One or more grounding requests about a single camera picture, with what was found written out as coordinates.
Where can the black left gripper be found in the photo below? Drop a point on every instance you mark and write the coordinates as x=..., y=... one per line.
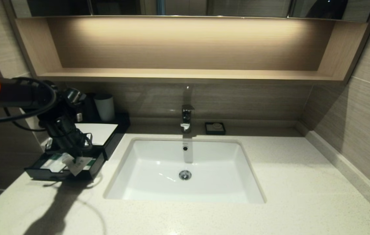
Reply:
x=62, y=129

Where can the small sachet green label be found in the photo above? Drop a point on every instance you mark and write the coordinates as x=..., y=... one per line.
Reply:
x=77, y=164

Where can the grey plastic cup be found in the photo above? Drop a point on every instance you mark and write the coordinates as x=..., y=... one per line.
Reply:
x=104, y=108

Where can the black amenity tray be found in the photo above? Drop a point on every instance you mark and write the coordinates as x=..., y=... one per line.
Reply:
x=41, y=174

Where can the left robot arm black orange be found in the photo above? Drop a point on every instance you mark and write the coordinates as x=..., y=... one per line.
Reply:
x=8, y=94

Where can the white rectangular board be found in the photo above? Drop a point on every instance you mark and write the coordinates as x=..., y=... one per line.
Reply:
x=101, y=133

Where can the black amenity tray box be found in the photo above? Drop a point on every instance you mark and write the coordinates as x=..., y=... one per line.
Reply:
x=116, y=137

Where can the flat packet green label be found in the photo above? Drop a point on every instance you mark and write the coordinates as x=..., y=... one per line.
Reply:
x=90, y=162

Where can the slim packet green label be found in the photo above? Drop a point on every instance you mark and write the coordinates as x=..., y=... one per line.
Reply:
x=48, y=163

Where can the black plastic cup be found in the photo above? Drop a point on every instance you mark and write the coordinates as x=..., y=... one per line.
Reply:
x=90, y=107

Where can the white ceramic sink basin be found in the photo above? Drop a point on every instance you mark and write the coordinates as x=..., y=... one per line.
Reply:
x=152, y=178

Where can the chrome sink drain stopper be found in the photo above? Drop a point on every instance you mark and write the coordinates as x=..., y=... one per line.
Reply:
x=185, y=175

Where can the chrome faucet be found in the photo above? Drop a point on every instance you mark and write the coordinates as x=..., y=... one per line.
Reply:
x=187, y=117

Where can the black soap dish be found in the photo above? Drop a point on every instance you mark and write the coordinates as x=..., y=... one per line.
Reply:
x=208, y=130

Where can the round beige soap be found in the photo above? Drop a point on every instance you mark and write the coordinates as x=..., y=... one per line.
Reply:
x=217, y=126

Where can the mirror cabinet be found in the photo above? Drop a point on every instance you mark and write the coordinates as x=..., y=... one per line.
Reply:
x=237, y=7

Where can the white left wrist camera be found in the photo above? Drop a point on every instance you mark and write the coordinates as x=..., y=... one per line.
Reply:
x=79, y=117

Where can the wooden wall shelf niche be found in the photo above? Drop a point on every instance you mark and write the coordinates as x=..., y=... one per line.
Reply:
x=184, y=74

